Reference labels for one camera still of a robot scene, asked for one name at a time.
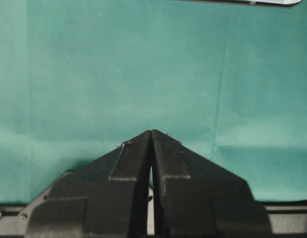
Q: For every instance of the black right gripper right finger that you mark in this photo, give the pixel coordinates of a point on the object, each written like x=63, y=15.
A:
x=196, y=198

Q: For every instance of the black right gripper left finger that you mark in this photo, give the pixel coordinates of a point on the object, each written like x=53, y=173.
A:
x=107, y=198

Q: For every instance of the clear plastic storage case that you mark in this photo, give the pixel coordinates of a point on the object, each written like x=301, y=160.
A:
x=271, y=3

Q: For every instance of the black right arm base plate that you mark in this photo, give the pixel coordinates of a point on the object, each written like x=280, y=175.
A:
x=288, y=220

